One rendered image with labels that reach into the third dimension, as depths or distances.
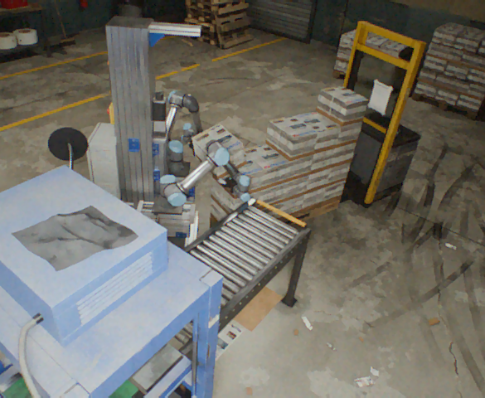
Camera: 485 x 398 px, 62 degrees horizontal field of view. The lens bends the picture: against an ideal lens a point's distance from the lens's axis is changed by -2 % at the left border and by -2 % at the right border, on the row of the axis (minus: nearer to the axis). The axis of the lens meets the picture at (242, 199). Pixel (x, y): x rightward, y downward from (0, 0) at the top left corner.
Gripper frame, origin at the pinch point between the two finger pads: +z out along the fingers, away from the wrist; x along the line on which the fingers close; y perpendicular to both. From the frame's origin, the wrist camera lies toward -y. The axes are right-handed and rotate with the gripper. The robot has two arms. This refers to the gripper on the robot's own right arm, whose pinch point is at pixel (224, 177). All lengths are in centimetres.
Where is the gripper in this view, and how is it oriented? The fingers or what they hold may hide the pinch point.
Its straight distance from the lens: 338.4
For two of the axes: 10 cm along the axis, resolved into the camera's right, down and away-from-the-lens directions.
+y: -1.7, -6.8, -7.1
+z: -5.3, -5.4, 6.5
